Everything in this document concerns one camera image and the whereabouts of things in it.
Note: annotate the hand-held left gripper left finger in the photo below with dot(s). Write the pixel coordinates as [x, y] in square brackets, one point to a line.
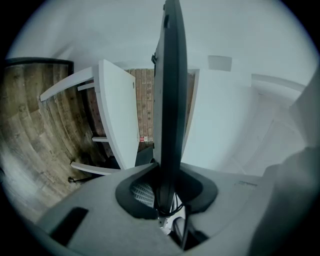
[105, 212]

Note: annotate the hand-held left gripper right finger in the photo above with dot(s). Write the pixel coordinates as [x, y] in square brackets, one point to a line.
[225, 200]

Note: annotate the black computer keyboard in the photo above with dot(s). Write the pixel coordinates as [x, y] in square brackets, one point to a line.
[172, 100]

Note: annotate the white table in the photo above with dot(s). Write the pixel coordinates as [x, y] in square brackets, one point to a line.
[120, 112]

